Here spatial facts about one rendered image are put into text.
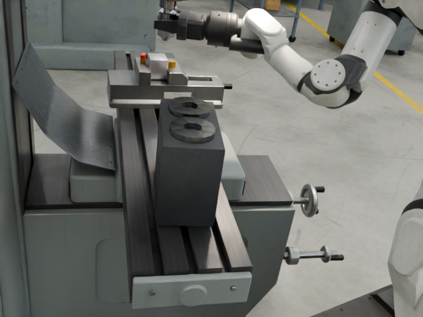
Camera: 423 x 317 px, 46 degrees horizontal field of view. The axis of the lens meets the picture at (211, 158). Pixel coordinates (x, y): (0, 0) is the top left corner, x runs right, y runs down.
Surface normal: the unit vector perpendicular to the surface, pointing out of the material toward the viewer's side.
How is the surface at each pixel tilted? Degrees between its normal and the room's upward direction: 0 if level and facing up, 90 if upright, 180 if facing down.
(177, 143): 0
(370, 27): 51
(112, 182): 90
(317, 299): 0
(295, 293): 0
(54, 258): 90
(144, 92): 90
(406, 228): 90
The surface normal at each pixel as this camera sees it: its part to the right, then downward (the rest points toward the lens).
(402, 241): -0.87, 0.16
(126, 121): 0.12, -0.86
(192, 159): 0.10, 0.51
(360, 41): -0.36, -0.26
